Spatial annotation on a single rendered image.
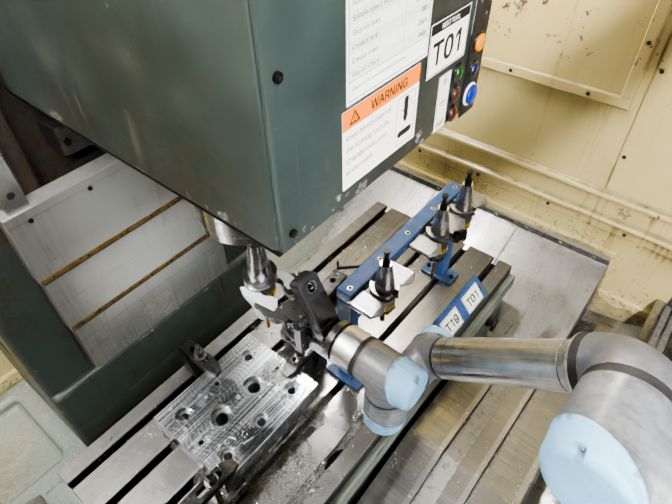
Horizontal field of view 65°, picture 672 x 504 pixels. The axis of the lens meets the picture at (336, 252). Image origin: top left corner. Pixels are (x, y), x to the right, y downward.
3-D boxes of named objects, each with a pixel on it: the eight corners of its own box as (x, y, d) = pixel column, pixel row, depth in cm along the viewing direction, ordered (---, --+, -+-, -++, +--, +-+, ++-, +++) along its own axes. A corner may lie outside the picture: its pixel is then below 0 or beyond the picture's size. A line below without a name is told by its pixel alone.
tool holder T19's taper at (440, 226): (436, 220, 124) (440, 198, 119) (453, 228, 122) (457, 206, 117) (426, 230, 121) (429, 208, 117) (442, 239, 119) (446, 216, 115)
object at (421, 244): (445, 248, 120) (446, 245, 119) (433, 261, 117) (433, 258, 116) (419, 235, 123) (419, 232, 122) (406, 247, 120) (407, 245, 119)
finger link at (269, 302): (235, 314, 97) (278, 332, 94) (230, 294, 93) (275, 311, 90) (244, 303, 99) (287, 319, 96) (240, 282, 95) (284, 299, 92)
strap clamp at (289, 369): (327, 364, 134) (325, 328, 124) (292, 400, 127) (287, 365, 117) (317, 357, 136) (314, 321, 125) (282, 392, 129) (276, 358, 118)
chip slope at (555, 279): (584, 312, 180) (611, 259, 162) (487, 471, 142) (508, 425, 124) (375, 209, 221) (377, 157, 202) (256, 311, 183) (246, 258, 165)
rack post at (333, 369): (370, 377, 131) (374, 301, 110) (356, 392, 128) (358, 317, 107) (339, 356, 136) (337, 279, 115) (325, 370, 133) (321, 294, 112)
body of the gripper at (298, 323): (276, 336, 96) (327, 373, 90) (272, 307, 90) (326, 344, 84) (304, 311, 100) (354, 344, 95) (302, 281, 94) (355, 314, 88)
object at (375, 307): (390, 307, 108) (390, 304, 107) (374, 323, 105) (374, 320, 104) (362, 291, 111) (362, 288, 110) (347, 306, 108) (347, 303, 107)
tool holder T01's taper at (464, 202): (458, 197, 130) (462, 175, 125) (475, 203, 128) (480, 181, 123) (451, 207, 127) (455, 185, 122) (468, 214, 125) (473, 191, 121)
